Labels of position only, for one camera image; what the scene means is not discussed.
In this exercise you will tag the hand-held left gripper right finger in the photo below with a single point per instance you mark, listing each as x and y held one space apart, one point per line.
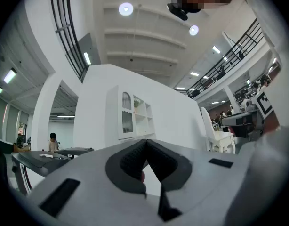
165 166

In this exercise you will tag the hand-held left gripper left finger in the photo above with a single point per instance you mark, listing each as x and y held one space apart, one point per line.
131 163

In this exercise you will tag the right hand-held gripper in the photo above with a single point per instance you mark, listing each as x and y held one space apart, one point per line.
263 103

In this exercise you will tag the white cabinet glass door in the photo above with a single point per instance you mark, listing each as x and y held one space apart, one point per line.
127 116

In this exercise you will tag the person's right forearm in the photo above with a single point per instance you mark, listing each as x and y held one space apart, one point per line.
272 123

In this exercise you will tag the white desk shelf unit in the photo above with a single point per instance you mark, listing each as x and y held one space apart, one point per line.
144 123

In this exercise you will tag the person's white sweatshirt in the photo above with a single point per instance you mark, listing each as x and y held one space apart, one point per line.
276 83

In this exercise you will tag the black balcony railing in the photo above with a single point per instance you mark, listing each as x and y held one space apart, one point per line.
231 58
64 27

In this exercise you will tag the green plant with white flowers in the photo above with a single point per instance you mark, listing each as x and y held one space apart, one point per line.
137 102

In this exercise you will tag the ceiling tube light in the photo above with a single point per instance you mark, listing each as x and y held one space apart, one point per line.
216 49
9 76
87 58

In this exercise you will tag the crumpled white tissue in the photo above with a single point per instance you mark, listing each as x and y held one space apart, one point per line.
46 155

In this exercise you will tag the white black mobile robot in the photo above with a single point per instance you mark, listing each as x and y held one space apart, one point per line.
41 166

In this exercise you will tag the round ceiling lamp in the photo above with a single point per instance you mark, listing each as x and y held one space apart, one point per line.
193 30
126 9

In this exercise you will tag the black head camera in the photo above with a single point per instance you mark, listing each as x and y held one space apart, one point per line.
178 12

